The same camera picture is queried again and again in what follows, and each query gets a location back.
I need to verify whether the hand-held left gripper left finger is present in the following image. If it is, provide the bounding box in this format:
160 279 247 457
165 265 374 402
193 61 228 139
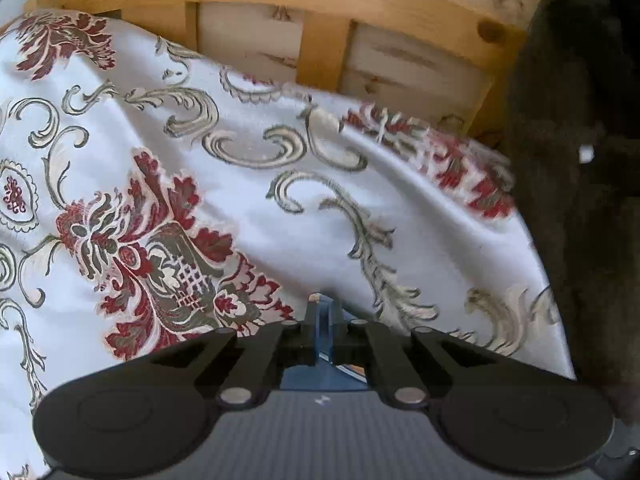
150 294 322 409

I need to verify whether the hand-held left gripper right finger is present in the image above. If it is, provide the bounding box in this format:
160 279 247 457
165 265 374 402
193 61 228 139
327 296 502 409

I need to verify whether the floral white bedspread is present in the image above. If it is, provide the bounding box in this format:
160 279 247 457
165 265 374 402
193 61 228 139
0 10 576 480

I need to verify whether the dark brown cloth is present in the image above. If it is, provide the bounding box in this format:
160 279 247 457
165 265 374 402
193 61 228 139
504 0 640 428

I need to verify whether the wooden bed frame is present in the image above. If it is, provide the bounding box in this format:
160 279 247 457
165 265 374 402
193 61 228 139
24 0 547 147

